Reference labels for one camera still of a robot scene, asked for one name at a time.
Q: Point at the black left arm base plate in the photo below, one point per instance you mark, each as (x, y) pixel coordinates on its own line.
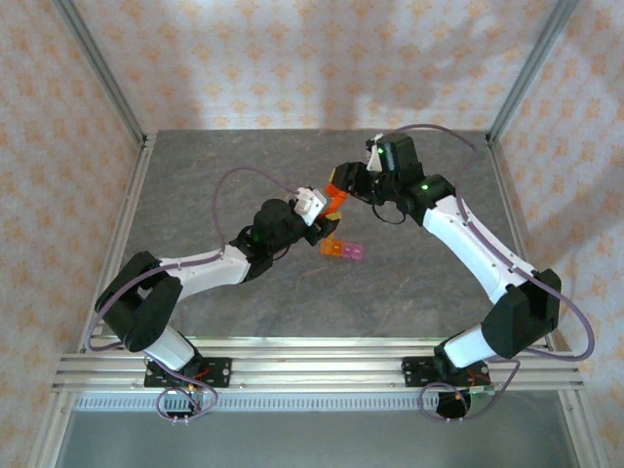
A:
(219, 373)

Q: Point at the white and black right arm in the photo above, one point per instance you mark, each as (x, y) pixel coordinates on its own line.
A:
(468, 244)

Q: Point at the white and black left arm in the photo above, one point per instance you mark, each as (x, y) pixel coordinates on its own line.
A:
(205, 273)

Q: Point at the orange patterned fabric backdrop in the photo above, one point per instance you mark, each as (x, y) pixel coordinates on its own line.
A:
(312, 49)

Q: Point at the small green circuit board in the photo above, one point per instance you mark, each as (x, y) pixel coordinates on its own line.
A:
(482, 391)

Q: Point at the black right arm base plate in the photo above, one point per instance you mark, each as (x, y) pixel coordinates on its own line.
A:
(414, 373)

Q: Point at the aluminium side rail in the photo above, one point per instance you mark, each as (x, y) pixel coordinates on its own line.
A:
(122, 234)
(501, 170)

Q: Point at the aluminium frame post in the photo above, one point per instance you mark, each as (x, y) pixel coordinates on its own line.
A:
(104, 73)
(529, 73)

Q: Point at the orange and pink pill organizer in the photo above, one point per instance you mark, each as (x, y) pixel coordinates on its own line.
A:
(351, 251)

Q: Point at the aluminium mounting rail beam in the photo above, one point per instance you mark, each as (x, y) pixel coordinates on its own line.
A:
(317, 370)

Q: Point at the orange plastic block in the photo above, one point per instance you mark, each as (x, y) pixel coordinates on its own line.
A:
(336, 197)

